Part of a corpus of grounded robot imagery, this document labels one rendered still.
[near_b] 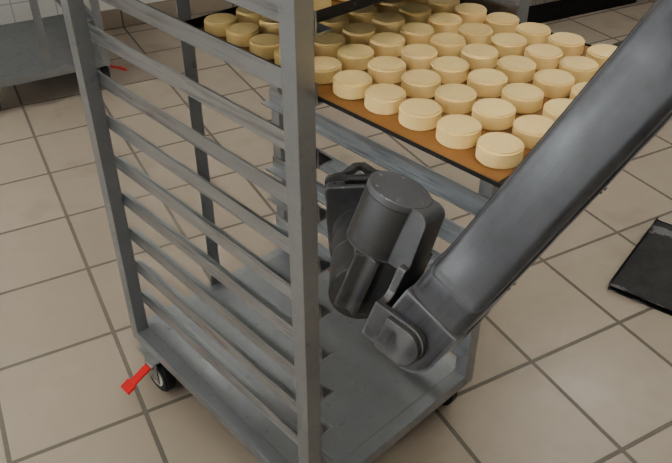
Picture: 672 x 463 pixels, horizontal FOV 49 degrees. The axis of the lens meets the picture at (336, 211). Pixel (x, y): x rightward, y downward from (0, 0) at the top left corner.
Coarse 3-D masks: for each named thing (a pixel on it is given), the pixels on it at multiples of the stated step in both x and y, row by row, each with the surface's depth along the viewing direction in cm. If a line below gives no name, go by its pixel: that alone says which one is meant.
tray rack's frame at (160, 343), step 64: (64, 0) 127; (192, 64) 152; (128, 256) 159; (256, 320) 174; (320, 320) 174; (192, 384) 158; (256, 384) 158; (384, 384) 158; (448, 384) 158; (256, 448) 144; (384, 448) 146
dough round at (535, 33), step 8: (520, 24) 106; (528, 24) 106; (536, 24) 106; (520, 32) 104; (528, 32) 104; (536, 32) 104; (544, 32) 104; (528, 40) 104; (536, 40) 104; (544, 40) 104
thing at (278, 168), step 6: (276, 162) 181; (282, 162) 179; (270, 168) 181; (276, 168) 181; (282, 168) 180; (276, 174) 179; (282, 174) 179; (318, 186) 172; (324, 186) 170; (318, 192) 172; (324, 192) 171; (318, 198) 170; (324, 198) 170; (324, 204) 168; (432, 252) 151; (438, 252) 149; (432, 258) 151
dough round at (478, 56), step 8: (464, 48) 99; (472, 48) 99; (480, 48) 99; (488, 48) 99; (464, 56) 98; (472, 56) 97; (480, 56) 97; (488, 56) 97; (496, 56) 98; (472, 64) 97; (480, 64) 97; (488, 64) 97; (496, 64) 99
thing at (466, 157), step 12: (324, 84) 94; (372, 84) 94; (396, 84) 94; (324, 96) 91; (336, 96) 91; (408, 96) 91; (348, 108) 89; (360, 108) 89; (372, 120) 86; (384, 120) 86; (396, 120) 86; (396, 132) 84; (408, 132) 84; (420, 132) 84; (432, 132) 84; (504, 132) 84; (420, 144) 81; (432, 144) 81; (444, 156) 79; (456, 156) 79; (468, 156) 79; (480, 168) 77; (492, 168) 77
